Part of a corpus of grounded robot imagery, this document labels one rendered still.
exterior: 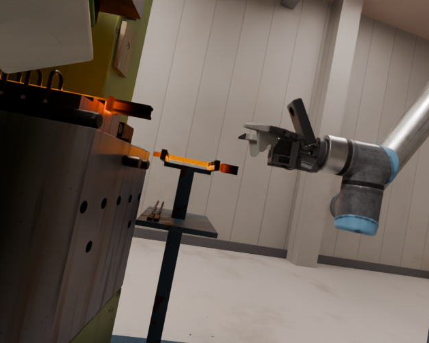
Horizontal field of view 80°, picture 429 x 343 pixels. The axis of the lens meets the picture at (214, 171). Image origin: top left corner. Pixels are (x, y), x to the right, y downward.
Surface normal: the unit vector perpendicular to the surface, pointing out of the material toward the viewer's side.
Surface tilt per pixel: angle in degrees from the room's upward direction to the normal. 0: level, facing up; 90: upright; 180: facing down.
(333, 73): 90
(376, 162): 89
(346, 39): 90
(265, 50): 90
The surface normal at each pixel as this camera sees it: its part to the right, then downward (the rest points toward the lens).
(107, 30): -0.01, -0.04
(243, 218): 0.21, 0.00
